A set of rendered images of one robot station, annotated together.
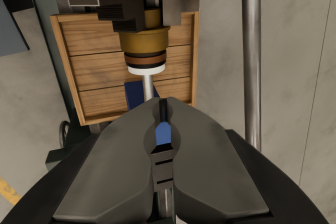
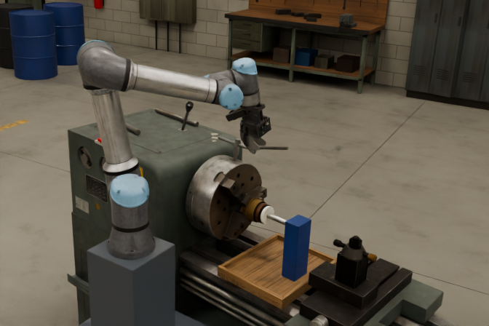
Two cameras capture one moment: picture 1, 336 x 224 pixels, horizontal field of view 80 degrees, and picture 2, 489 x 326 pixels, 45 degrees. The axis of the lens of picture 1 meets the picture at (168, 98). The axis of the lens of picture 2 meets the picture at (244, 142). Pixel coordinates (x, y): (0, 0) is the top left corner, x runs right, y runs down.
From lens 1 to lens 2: 211 cm
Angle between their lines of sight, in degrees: 80
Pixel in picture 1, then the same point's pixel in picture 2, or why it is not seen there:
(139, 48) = (256, 203)
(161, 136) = (302, 219)
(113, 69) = (268, 273)
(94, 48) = (248, 271)
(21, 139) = not seen: outside the picture
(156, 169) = not seen: hidden behind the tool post
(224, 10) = not seen: outside the picture
